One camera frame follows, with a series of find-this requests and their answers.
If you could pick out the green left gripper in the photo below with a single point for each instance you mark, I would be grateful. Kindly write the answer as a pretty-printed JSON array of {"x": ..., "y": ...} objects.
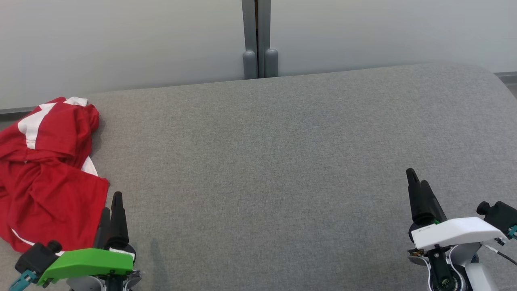
[{"x": 89, "y": 262}]

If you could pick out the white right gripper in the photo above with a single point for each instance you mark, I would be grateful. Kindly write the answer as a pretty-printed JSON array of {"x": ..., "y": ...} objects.
[{"x": 452, "y": 233}]

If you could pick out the red basketball jersey white sleeves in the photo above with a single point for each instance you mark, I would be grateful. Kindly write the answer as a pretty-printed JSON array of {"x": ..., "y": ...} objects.
[{"x": 44, "y": 190}]

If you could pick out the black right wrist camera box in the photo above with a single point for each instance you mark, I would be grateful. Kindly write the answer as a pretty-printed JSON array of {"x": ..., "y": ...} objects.
[{"x": 501, "y": 214}]

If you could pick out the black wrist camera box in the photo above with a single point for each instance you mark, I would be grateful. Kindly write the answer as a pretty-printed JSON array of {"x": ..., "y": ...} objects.
[
  {"x": 35, "y": 258},
  {"x": 501, "y": 214}
]

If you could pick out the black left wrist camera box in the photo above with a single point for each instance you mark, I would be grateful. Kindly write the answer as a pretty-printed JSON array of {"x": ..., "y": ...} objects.
[{"x": 35, "y": 258}]

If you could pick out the grey partition frame post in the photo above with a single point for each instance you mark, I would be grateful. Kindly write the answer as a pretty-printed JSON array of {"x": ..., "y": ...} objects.
[
  {"x": 249, "y": 48},
  {"x": 267, "y": 48}
]

